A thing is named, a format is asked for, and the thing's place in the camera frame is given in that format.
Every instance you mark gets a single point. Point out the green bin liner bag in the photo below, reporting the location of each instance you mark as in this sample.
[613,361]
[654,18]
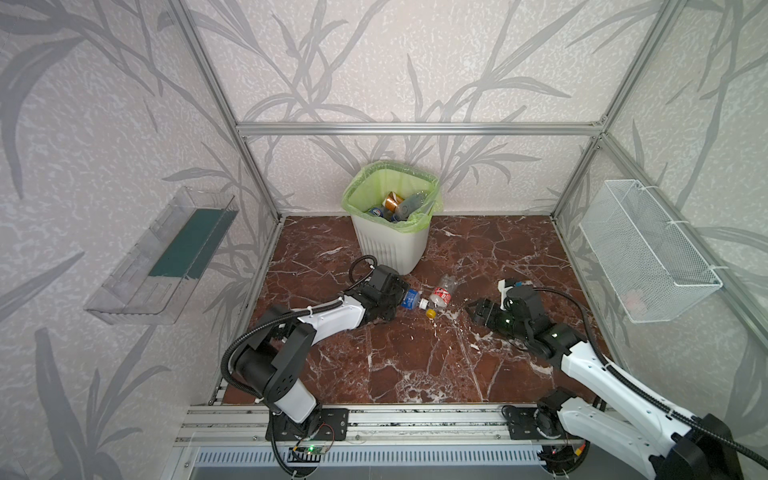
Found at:
[376,181]

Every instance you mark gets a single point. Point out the clear bottle red label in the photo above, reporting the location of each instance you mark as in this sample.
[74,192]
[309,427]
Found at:
[441,296]

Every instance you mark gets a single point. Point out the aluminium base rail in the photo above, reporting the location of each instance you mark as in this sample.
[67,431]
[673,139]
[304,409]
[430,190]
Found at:
[375,435]

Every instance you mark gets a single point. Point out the white plastic trash bin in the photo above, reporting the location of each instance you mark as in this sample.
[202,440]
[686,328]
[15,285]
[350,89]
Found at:
[393,248]

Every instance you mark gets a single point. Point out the clear acrylic wall shelf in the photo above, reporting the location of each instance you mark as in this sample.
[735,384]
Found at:
[154,281]

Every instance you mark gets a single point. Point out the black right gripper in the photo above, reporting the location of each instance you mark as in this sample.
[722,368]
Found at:
[489,314]

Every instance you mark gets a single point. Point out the soda water bottle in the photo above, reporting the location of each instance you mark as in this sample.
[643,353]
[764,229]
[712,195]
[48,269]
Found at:
[408,206]

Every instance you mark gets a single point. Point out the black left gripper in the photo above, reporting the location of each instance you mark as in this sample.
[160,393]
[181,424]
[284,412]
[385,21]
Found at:
[395,297]

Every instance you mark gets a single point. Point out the white wire mesh basket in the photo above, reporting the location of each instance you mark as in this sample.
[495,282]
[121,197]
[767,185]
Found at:
[655,270]

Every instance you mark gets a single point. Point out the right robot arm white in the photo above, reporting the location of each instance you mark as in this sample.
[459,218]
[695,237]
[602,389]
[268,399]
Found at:
[627,419]

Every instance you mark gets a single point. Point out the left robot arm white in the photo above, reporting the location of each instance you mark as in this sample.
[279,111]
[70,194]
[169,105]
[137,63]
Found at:
[266,362]

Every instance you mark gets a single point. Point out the brown Nescafe bottle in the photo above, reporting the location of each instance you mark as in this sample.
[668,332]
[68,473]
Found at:
[392,202]

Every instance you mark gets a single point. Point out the aluminium frame profile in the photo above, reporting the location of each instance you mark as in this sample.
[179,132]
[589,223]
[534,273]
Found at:
[561,98]

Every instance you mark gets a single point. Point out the green circuit board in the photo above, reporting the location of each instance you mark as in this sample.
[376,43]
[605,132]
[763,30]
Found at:
[309,452]

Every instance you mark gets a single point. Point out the small water bottle white cap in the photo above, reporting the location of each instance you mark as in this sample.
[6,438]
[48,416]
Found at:
[414,300]

